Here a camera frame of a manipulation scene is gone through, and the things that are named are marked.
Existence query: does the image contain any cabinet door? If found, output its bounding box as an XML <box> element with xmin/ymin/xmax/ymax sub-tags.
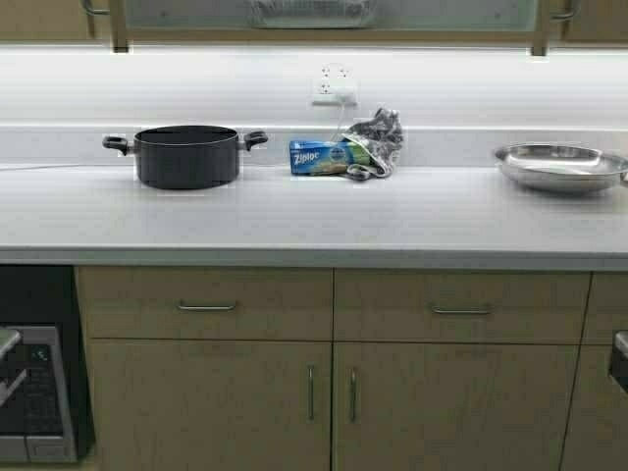
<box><xmin>79</xmin><ymin>0</ymin><xmax>130</xmax><ymax>54</ymax></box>
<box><xmin>333</xmin><ymin>342</ymin><xmax>577</xmax><ymax>470</ymax></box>
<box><xmin>529</xmin><ymin>0</ymin><xmax>581</xmax><ymax>57</ymax></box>
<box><xmin>89</xmin><ymin>340</ymin><xmax>332</xmax><ymax>470</ymax></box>

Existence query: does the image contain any aluminium foil baking tray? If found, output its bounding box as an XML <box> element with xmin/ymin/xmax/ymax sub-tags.
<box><xmin>248</xmin><ymin>1</ymin><xmax>379</xmax><ymax>29</ymax></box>

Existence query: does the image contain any black cooking pot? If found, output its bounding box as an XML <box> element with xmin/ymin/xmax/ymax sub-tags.
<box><xmin>102</xmin><ymin>126</ymin><xmax>268</xmax><ymax>190</ymax></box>

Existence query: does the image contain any blue Ziploc box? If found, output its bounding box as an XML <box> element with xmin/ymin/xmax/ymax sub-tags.
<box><xmin>288</xmin><ymin>140</ymin><xmax>371</xmax><ymax>176</ymax></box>

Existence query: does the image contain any grey patterned oven mitt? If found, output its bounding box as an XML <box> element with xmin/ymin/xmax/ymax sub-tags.
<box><xmin>341</xmin><ymin>107</ymin><xmax>404</xmax><ymax>182</ymax></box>

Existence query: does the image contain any left wooden drawer front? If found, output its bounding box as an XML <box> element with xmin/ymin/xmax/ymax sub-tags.
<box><xmin>76</xmin><ymin>266</ymin><xmax>333</xmax><ymax>340</ymax></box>

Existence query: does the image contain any wooden drawer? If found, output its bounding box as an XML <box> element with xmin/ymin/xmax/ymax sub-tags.
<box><xmin>76</xmin><ymin>266</ymin><xmax>333</xmax><ymax>340</ymax></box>
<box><xmin>334</xmin><ymin>269</ymin><xmax>590</xmax><ymax>344</ymax></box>

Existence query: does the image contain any right wooden drawer front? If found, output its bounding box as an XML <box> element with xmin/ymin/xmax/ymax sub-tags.
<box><xmin>334</xmin><ymin>269</ymin><xmax>590</xmax><ymax>344</ymax></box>

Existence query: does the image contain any stainless steel bowl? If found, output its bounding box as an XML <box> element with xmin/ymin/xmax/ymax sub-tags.
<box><xmin>494</xmin><ymin>143</ymin><xmax>627</xmax><ymax>194</ymax></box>

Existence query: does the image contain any white charger with cable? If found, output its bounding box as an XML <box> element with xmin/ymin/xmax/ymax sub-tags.
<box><xmin>331</xmin><ymin>85</ymin><xmax>357</xmax><ymax>141</ymax></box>

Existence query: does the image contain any white wall power outlet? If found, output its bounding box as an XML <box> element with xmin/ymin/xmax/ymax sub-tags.
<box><xmin>311</xmin><ymin>63</ymin><xmax>358</xmax><ymax>107</ymax></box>

